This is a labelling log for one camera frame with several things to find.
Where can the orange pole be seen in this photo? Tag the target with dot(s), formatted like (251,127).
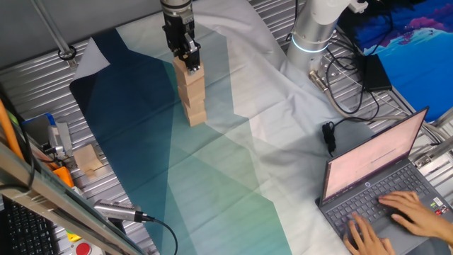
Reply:
(7,129)

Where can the black power adapter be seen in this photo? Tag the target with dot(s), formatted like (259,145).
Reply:
(377,72)

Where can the grey box red button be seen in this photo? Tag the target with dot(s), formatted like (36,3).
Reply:
(83,249)

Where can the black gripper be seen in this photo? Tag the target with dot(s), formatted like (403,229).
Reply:
(177,32)

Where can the person's right hand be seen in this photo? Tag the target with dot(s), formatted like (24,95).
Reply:
(421,216)

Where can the blue printed poster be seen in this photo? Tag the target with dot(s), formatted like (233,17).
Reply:
(417,60)

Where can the silver camera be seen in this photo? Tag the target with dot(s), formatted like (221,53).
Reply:
(117,210)

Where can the aluminium frame bar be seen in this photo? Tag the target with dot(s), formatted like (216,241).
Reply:
(46,193)

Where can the orange box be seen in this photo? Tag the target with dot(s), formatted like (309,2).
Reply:
(64,176)

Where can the blue green white cloth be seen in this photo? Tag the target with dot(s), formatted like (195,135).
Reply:
(247,106)

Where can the aluminium profile bracket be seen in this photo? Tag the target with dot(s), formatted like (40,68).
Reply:
(435,156)

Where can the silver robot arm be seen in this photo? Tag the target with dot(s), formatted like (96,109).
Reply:
(311,25)

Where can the black keyboard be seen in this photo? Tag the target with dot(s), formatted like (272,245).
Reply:
(24,230)

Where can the person's right forearm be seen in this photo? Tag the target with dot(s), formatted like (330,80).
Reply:
(448,235)

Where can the person's left hand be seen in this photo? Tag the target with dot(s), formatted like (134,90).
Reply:
(368,241)

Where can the grey metal pole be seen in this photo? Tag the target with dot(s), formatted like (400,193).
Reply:
(53,32)

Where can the grey laptop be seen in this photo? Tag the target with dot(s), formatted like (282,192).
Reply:
(371,156)

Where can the yellow box green button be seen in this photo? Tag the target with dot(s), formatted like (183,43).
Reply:
(73,236)

